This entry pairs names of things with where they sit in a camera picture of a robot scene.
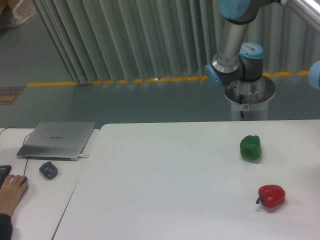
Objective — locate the person's bare hand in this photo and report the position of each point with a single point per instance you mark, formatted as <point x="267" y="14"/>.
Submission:
<point x="11" y="193"/>

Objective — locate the red bell pepper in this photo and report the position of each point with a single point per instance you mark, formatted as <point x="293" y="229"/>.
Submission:
<point x="270" y="195"/>

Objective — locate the black computer mouse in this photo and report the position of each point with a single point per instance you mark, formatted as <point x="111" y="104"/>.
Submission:
<point x="24" y="180"/>

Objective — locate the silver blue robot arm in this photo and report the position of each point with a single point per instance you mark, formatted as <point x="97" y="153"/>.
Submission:
<point x="228" y="64"/>

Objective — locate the dark sleeved forearm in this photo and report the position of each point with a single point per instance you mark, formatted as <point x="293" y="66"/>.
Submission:
<point x="6" y="227"/>

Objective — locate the black small controller device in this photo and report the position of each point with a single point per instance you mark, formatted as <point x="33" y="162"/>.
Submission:
<point x="48" y="170"/>

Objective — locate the silver closed laptop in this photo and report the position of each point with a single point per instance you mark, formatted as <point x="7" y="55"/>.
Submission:
<point x="57" y="140"/>

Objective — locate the orange floor sign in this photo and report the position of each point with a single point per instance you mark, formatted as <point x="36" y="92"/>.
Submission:
<point x="8" y="95"/>

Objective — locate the grey pleated curtain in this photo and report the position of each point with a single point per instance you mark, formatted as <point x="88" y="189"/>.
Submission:
<point x="115" y="40"/>

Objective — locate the clear plastic wrapped bundle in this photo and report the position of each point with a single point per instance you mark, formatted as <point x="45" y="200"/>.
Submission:
<point x="14" y="13"/>

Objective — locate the yellow floor tape line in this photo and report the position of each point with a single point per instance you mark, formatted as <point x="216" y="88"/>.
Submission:
<point x="149" y="80"/>

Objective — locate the green bell pepper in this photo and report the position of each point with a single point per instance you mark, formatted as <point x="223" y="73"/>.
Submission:
<point x="250" y="147"/>

